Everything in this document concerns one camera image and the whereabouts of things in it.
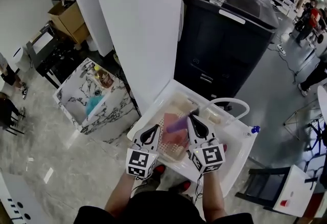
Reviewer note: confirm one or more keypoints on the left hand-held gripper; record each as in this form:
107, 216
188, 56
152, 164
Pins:
138, 160

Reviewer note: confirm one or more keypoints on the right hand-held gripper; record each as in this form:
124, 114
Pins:
208, 157

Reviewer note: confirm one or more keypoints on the purple cloth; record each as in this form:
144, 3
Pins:
176, 124

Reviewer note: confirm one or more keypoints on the pink cloth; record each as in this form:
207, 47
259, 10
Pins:
173, 138

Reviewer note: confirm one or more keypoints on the cream perforated basket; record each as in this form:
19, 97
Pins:
176, 151

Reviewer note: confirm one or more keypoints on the person's right forearm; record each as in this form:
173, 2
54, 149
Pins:
212, 195

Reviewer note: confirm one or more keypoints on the person's left forearm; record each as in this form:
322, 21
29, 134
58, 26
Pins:
120, 197

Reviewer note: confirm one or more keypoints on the brown cardboard box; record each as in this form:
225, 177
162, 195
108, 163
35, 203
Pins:
69, 21

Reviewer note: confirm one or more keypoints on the beige sponge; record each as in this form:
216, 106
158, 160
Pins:
212, 117

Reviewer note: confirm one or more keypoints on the person's left shoe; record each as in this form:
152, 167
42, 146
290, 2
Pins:
159, 169

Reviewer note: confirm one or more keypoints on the person's shoe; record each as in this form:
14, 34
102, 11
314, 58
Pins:
159, 169
185, 186

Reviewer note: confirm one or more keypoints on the marble pattern sink cabinet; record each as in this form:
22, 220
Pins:
115, 113

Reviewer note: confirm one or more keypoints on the white sink unit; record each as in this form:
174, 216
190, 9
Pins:
237, 156

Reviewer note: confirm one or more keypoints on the white curved faucet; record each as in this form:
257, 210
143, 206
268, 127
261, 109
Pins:
230, 100

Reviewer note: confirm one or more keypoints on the person's right shoe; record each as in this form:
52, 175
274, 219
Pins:
185, 186

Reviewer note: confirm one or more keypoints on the blue-capped soap pump bottle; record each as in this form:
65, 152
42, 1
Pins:
255, 129

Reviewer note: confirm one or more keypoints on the teal cloth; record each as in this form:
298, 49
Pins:
93, 105

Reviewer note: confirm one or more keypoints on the person's black shirt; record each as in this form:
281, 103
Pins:
163, 210

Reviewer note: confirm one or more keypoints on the amber liquid bottle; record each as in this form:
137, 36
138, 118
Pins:
103, 77

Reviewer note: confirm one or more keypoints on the large black copier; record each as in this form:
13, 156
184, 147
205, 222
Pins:
224, 46

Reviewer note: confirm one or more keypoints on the chrome faucet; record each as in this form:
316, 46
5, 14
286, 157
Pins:
87, 68

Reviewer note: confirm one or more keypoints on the red paper cup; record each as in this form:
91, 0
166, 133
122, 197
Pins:
284, 203

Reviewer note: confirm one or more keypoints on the white side table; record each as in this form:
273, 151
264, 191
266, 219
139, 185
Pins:
296, 187

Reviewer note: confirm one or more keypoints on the white power strip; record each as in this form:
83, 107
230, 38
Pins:
281, 49

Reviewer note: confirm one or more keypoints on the black faucet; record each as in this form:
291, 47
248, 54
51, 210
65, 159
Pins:
311, 181

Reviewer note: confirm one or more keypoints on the black metal table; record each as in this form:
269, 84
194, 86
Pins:
56, 56

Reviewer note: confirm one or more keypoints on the round white table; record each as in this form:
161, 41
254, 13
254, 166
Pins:
323, 100

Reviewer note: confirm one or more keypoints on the white slotted panel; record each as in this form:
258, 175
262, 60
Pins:
20, 197

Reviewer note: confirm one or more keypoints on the white waste bin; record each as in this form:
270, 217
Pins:
22, 59

